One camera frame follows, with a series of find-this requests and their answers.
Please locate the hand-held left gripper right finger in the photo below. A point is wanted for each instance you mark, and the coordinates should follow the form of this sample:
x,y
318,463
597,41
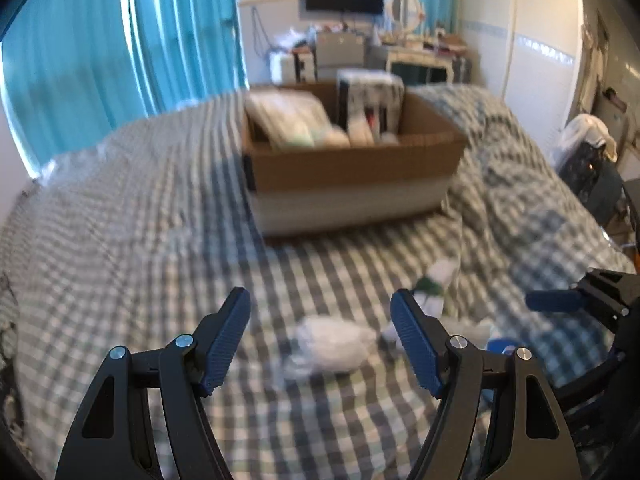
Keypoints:
x,y
414,332

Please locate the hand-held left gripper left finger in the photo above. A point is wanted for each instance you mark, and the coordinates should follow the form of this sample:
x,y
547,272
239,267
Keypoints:
x,y
227,330

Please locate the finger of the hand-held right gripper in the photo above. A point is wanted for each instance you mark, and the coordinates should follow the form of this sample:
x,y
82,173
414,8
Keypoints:
x,y
590,382
552,300

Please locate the white cloth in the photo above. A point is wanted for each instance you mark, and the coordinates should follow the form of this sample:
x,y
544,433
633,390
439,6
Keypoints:
x,y
330,352

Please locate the brown cardboard box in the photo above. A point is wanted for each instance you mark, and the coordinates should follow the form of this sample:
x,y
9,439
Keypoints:
x,y
345,180

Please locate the white and green socks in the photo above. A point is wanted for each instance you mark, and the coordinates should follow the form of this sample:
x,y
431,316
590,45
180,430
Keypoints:
x,y
435,287

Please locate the white and blue packet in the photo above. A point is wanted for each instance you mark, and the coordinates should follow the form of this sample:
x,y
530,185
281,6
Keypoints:
x,y
500,345

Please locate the checked grey quilt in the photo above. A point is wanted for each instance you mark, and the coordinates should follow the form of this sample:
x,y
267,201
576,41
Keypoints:
x,y
520,200

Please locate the checked grey bed sheet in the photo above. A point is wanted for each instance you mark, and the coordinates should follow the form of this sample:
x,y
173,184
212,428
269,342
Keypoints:
x,y
150,240

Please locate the chair with piled clothes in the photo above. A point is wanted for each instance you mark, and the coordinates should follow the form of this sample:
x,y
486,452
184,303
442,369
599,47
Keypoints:
x,y
592,160

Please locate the white plastic package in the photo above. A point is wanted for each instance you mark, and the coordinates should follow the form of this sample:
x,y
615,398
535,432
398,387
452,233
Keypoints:
x,y
290,120

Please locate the dark patterned package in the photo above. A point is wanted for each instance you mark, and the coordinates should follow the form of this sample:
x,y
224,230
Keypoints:
x,y
370,105

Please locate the white wardrobe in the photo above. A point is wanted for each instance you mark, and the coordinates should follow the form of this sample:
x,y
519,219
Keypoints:
x,y
525,35

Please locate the white dressing table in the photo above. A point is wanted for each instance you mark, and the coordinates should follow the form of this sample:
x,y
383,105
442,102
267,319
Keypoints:
x,y
425,62

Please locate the grey storage box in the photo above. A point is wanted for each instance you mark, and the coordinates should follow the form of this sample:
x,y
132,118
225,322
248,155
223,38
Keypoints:
x,y
340,50

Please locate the blue curtain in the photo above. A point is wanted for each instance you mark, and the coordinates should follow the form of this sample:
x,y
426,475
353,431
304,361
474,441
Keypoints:
x,y
115,45

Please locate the white oval mirror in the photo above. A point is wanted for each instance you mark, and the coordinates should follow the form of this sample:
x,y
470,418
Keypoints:
x,y
404,6

